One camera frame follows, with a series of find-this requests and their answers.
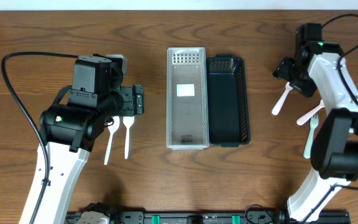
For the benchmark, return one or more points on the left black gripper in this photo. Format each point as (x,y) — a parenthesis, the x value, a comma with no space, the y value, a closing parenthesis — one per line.
(128,101)

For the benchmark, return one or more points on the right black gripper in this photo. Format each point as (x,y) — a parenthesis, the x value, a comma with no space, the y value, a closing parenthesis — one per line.
(284,70)

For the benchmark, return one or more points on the white plastic fork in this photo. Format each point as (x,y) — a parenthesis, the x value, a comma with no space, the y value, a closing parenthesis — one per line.
(278,106)

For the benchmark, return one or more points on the white plastic spoon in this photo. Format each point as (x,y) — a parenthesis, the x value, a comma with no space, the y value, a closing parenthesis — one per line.
(128,121)
(303,119)
(112,128)

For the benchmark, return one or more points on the pale green plastic fork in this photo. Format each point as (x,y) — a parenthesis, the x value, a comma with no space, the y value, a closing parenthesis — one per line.
(314,121)

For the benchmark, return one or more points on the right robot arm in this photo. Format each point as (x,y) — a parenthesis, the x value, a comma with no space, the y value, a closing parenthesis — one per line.
(320,66)

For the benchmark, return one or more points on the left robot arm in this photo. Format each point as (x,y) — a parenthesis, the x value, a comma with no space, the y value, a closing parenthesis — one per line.
(69,127)

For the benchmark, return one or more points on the clear plastic mesh basket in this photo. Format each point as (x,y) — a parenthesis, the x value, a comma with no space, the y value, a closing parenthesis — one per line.
(187,117)

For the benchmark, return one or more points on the black plastic mesh basket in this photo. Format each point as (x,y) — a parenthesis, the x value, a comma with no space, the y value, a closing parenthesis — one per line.
(229,124)

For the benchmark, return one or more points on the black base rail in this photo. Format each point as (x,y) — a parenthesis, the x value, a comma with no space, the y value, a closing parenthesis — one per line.
(99,213)

